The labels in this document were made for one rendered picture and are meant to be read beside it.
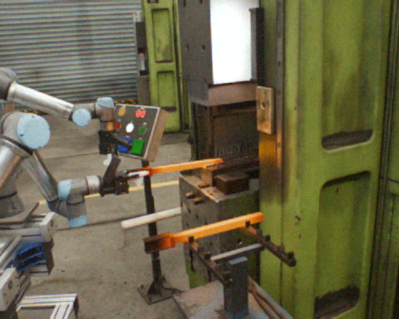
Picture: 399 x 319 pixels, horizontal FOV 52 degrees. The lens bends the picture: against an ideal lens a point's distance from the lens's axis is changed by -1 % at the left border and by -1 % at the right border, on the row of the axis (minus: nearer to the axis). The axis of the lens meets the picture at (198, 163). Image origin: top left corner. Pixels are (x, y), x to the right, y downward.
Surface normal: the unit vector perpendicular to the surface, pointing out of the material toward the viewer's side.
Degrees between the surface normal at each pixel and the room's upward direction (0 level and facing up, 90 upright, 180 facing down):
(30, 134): 85
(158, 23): 89
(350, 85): 89
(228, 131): 90
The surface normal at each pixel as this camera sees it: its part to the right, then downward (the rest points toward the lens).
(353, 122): 0.45, 0.23
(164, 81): 0.17, 0.30
